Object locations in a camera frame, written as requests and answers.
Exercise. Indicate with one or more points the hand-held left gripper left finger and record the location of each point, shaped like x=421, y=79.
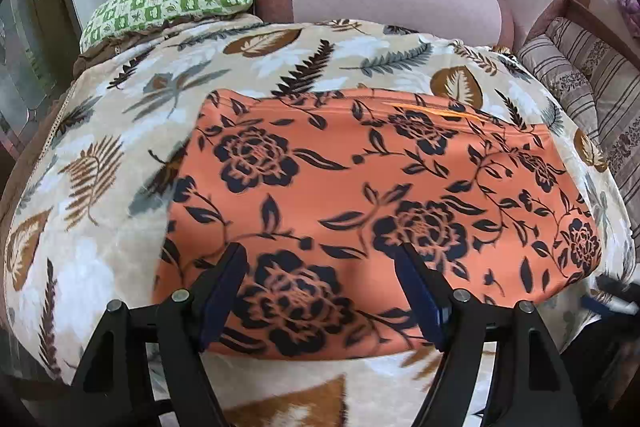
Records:
x=225, y=297

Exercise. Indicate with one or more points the pink patterned cloth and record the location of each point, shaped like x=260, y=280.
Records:
x=630, y=7

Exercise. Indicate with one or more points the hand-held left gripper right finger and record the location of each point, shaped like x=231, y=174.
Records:
x=425, y=302

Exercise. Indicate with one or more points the orange floral shirt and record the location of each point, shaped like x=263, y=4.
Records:
x=350, y=207

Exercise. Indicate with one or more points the large striped cushion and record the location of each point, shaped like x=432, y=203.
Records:
x=615, y=107

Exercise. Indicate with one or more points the leaf printed blanket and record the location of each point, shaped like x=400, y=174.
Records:
x=125, y=132

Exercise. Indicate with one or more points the wooden door with glass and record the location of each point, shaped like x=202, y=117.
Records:
x=30, y=57

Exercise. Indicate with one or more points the small striped cushion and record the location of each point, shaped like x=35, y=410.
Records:
x=555, y=72

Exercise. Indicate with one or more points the pink sofa backrest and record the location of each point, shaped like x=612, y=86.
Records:
x=540, y=2

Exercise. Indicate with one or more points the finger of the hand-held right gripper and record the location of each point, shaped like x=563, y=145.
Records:
x=600, y=305
x=610, y=284

